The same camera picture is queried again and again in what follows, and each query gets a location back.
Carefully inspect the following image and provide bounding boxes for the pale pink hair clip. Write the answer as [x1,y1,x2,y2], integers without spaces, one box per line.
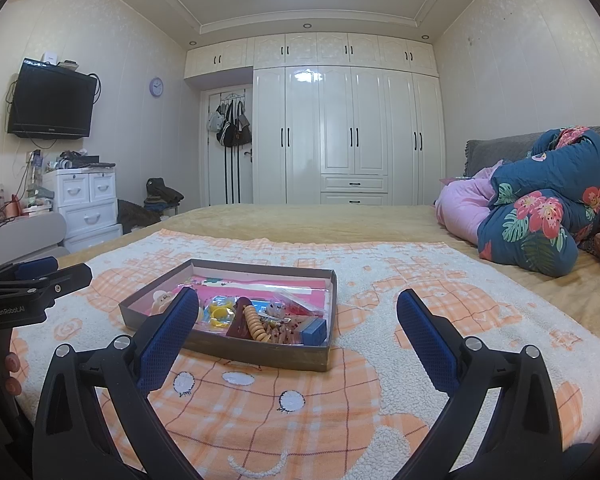
[150,290,176,315]

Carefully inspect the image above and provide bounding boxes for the yellow rings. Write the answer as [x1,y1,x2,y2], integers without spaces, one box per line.
[201,296,237,330]

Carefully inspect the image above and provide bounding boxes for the dark red hair claw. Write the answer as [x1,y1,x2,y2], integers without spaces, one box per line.
[226,297,256,340]

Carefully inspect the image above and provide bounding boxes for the beige wavy hair comb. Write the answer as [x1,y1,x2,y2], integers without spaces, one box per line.
[242,304,271,342]

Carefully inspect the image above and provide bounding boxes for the pink fuzzy hair clip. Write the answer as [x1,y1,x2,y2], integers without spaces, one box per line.
[259,301,288,322]

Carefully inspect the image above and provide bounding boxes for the blue packet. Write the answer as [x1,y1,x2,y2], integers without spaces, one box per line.
[299,318,328,347]

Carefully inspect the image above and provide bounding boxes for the person's left hand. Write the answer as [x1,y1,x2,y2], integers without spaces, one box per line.
[4,352,22,396]

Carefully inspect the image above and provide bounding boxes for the grey chair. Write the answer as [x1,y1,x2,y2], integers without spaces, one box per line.
[0,212,69,266]

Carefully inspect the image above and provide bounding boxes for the white drawer cabinet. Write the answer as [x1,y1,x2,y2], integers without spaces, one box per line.
[43,167,123,252]

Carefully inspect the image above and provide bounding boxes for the brown bag on floor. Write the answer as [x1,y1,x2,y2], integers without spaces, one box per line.
[118,200,161,234]

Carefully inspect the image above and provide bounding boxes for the dark clothes pile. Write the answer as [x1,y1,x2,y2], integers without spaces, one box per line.
[144,178,185,214]

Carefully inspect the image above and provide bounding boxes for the tan bed sheet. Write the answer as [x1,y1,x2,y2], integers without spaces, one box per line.
[60,205,600,338]

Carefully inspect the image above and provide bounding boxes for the orange white patterned blanket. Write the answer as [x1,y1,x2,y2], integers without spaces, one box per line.
[10,230,600,479]

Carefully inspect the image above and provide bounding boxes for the white door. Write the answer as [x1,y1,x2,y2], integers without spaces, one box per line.
[198,84,256,206]

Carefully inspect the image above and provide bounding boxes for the brown shallow cardboard box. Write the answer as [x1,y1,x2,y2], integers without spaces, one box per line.
[119,259,337,372]

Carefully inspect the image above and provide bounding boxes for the hanging bags on door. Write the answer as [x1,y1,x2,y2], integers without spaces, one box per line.
[207,100,252,148]

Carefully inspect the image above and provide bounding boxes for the blue floral quilt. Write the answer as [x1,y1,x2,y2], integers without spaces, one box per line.
[477,126,600,278]

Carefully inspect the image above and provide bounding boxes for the pink quilt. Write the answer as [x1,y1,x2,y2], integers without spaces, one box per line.
[434,159,504,246]

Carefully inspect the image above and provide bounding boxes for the pink book in box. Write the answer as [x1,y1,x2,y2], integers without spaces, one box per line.
[143,274,332,330]

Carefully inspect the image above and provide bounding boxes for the grey headboard cushion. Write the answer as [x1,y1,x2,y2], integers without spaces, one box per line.
[464,126,600,252]

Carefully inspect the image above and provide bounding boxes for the white wardrobe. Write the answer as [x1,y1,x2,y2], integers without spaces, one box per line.
[184,32,445,206]

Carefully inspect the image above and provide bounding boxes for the black wall television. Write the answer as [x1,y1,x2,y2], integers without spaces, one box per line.
[7,58,99,140]

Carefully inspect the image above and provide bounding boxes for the purple wall clock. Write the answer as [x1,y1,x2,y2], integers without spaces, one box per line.
[149,77,164,99]

